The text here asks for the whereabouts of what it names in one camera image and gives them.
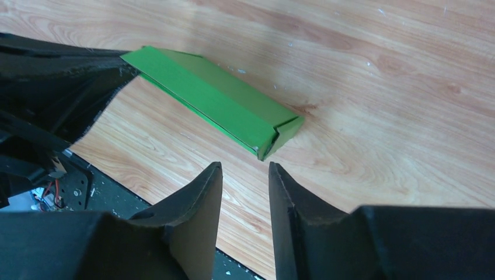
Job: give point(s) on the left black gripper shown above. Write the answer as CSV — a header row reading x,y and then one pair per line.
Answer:
x,y
51,96

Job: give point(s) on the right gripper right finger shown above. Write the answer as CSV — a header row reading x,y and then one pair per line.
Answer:
x,y
315,240

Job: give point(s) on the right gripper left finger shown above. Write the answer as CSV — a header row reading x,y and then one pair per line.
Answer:
x,y
173,239

